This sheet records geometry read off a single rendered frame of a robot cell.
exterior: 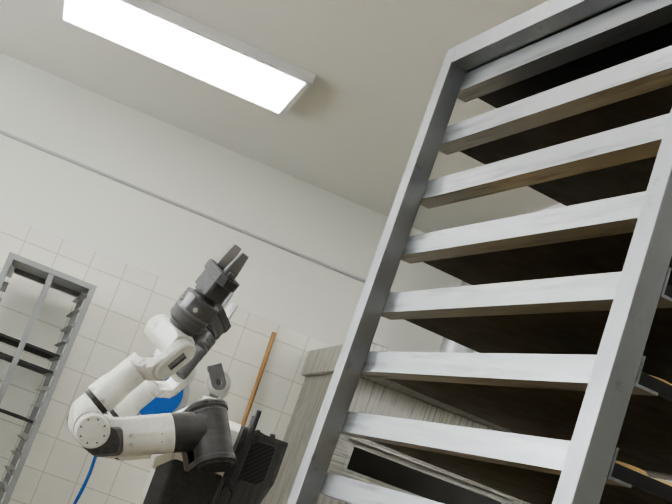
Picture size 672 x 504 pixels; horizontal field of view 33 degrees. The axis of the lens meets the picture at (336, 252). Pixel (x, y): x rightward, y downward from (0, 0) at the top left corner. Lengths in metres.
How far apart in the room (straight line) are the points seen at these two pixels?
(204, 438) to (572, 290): 1.49
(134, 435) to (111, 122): 4.66
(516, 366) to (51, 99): 5.98
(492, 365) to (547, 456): 0.19
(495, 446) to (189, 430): 1.42
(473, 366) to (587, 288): 0.20
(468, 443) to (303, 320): 5.79
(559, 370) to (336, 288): 5.97
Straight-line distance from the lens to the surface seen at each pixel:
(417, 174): 1.69
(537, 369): 1.24
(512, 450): 1.23
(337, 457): 6.04
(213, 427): 2.61
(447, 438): 1.35
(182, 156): 7.08
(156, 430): 2.58
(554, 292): 1.27
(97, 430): 2.54
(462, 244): 1.51
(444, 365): 1.42
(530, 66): 1.60
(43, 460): 6.87
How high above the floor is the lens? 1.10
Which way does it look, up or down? 13 degrees up
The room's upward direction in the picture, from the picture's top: 20 degrees clockwise
